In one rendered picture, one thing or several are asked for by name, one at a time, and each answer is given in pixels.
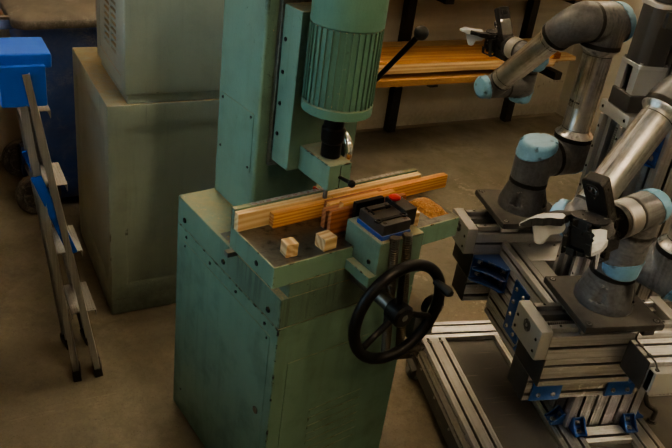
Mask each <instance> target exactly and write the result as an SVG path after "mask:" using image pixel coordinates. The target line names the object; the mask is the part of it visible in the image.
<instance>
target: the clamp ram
mask: <svg viewBox="0 0 672 448"><path fill-rule="evenodd" d="M384 199H385V197H383V196H382V195H379V196H375V197H371V198H367V199H362V200H358V201H354V203H353V210H352V217H351V218H353V217H357V216H359V212H360V208H364V207H368V206H372V205H376V204H380V203H384Z"/></svg>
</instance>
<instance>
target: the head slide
mask: <svg viewBox="0 0 672 448"><path fill-rule="evenodd" d="M311 3H312V2H301V3H286V4H285V13H284V25H283V36H282V47H281V58H280V69H279V80H278V91H277V102H276V113H275V124H274V136H273V147H272V160H273V161H275V162H276V163H277V164H279V165H280V166H281V167H282V168H284V169H285V170H286V171H289V170H294V169H298V163H299V154H300V146H301V145H305V144H311V143H317V142H322V141H321V129H322V125H323V124H324V119H320V118H317V117H314V116H312V115H310V114H308V113H307V112H305V111H304V110H303V109H302V107H301V97H302V89H303V80H304V70H305V61H306V51H307V42H308V33H309V23H310V13H311Z"/></svg>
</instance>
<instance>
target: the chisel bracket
mask: <svg viewBox="0 0 672 448"><path fill-rule="evenodd" d="M321 144H322V142H317V143H311V144H305V145H301V146H300V154H299V163H298V169H299V170H300V171H301V172H303V173H304V174H305V175H307V176H308V177H309V178H311V179H312V180H313V181H314V182H316V183H317V184H318V185H320V186H321V187H322V188H324V189H325V190H326V191H330V190H335V189H339V188H344V187H348V184H347V183H345V182H344V181H342V180H340V179H338V177H339V176H340V175H341V176H343V177H345V178H346V179H348V180H350V173H351V166H352V163H351V162H350V161H349V160H347V159H346V158H344V157H343V156H342V155H340V157H339V158H337V159H328V158H324V157H322V156H321V154H320V152H321Z"/></svg>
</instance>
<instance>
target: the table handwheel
mask: <svg viewBox="0 0 672 448"><path fill-rule="evenodd" d="M414 271H424V272H426V273H428V274H429V275H430V276H431V277H432V279H433V281H434V280H435V279H438V280H440V281H442V282H444V283H445V279H444V275H443V273H442V271H441V270H440V268H439V267H438V266H437V265H436V264H434V263H433V262H431V261H428V260H425V259H412V260H407V261H404V262H401V263H399V264H397V265H395V266H393V267H392V268H390V269H388V270H387V271H386V272H384V273H383V274H382V275H380V276H379V277H378V278H377V279H376V280H375V281H374V282H373V283H372V284H371V285H370V286H369V287H368V288H366V287H365V286H364V285H363V284H362V283H361V282H359V281H358V280H357V279H356V278H355V277H354V276H353V275H351V274H350V277H349V278H350V280H351V281H352V282H353V283H354V284H355V285H356V286H357V287H359V288H360V289H361V290H362V291H363V292H364V294H363V295H362V297H361V298H360V300H359V302H358V303H357V305H356V307H355V309H354V311H353V314H352V317H351V320H350V324H349V330H348V340H349V345H350V348H351V350H352V352H353V354H354V355H355V356H356V357H357V358H358V359H359V360H361V361H362V362H365V363H368V364H383V363H387V362H390V361H393V360H395V359H397V358H399V357H401V356H403V355H404V354H406V353H407V352H408V351H410V350H411V349H412V348H413V347H415V346H416V345H417V344H418V343H419V342H420V341H421V340H422V339H423V338H424V336H425V335H426V334H427V333H428V332H429V330H430V329H431V327H432V326H433V324H434V323H435V321H436V319H437V317H438V315H439V313H440V311H441V308H442V306H443V302H444V298H445V295H443V294H442V293H441V292H440V291H439V290H438V289H437V288H436V287H435V286H434V295H433V299H432V303H431V305H430V308H429V310H428V312H418V311H413V308H412V307H411V306H410V305H408V304H407V303H406V302H405V301H404V300H403V298H404V285H405V276H406V274H407V273H410V272H414ZM397 278H398V287H397V295H396V298H392V297H391V296H390V295H389V294H388V293H387V292H385V291H384V290H383V289H384V288H386V287H387V286H388V285H389V284H390V283H391V282H393V281H394V280H396V279H397ZM373 301H374V302H376V303H377V304H378V305H379V306H380V307H381V308H382V309H384V317H385V318H386V320H385V321H384V322H383V323H382V324H381V325H380V327H379V328H378V329H377V330H376V331H375V332H374V333H373V334H372V335H371V336H370V337H369V338H367V339H366V340H365V341H364V342H363V343H361V339H360V332H361V326H362V323H363V320H364V317H365V315H366V313H367V311H368V309H369V307H370V306H371V304H372V303H373ZM412 318H422V319H423V321H422V322H421V323H420V325H419V326H418V327H417V328H416V330H415V331H414V332H413V333H412V334H411V335H410V336H409V337H408V338H407V339H405V340H404V341H403V342H401V343H400V344H398V345H397V346H395V347H393V348H391V349H389V350H386V351H383V352H378V353H374V352H369V351H367V350H366V349H367V348H368V347H369V346H370V345H371V344H372V343H373V342H374V341H375V340H376V339H377V338H378V337H379V336H380V335H381V334H382V333H383V332H384V331H385V330H387V329H388V328H389V327H390V326H391V325H392V324H393V325H394V326H395V327H397V328H400V327H404V326H406V325H407V324H408V323H409V322H410V321H411V319H412Z"/></svg>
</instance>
